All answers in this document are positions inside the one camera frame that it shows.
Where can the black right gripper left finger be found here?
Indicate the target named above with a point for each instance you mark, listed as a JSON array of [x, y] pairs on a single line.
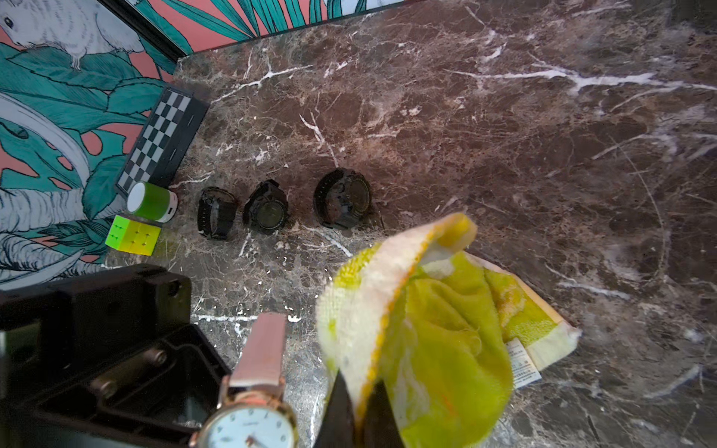
[[337, 427]]

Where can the green white cylinder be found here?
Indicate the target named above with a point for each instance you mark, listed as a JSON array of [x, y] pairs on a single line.
[[152, 202]]

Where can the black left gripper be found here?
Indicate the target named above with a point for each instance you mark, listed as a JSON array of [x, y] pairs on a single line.
[[110, 359]]

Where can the brown strap watch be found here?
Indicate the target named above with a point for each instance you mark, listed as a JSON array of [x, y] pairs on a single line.
[[251, 411]]

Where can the black white checkerboard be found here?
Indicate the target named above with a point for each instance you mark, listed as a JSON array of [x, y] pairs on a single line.
[[163, 141]]

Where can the black left frame post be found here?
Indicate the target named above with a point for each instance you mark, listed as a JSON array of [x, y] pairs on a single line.
[[128, 13]]

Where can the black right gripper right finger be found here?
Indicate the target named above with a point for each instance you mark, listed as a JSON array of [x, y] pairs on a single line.
[[380, 429]]

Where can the colourful rubik's cube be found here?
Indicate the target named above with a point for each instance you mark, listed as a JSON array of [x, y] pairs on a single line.
[[132, 236]]

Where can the yellow green patterned towel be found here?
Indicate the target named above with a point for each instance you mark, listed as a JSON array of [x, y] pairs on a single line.
[[452, 336]]

